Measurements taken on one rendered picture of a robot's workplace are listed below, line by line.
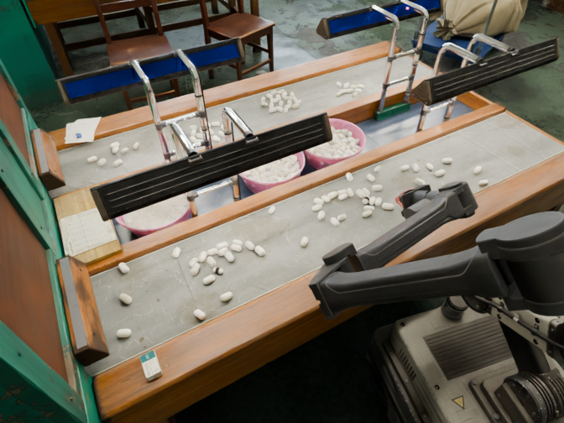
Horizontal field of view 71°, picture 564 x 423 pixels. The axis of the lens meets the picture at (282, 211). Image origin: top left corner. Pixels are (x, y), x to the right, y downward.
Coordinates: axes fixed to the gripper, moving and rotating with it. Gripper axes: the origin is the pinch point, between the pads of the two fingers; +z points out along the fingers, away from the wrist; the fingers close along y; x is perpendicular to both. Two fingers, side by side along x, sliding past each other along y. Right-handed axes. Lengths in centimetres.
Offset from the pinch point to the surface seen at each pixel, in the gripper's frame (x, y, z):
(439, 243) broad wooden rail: 16.5, -7.0, -4.3
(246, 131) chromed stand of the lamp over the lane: -33, 39, -2
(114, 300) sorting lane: -1, 84, 19
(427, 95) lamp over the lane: -26.7, -19.6, -1.1
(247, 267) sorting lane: 4.2, 47.2, 13.8
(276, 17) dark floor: -160, -145, 328
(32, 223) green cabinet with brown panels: -28, 94, 16
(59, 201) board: -32, 92, 51
